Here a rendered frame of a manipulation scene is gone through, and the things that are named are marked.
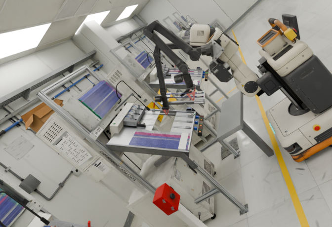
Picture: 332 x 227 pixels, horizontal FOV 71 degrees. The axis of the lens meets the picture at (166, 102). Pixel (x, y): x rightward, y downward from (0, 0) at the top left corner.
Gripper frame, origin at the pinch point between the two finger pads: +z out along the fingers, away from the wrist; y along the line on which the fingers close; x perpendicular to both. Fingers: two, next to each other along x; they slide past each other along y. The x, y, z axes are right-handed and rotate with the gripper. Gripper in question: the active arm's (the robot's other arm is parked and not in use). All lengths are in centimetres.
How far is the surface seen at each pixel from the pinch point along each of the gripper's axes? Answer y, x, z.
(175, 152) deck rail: 60, 18, 4
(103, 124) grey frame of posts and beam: 44, -48, -15
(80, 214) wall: 30, -124, 126
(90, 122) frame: 49, -57, -20
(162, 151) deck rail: 60, 7, 3
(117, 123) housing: 36, -39, -10
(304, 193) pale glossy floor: 73, 111, 29
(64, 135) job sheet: 60, -79, -12
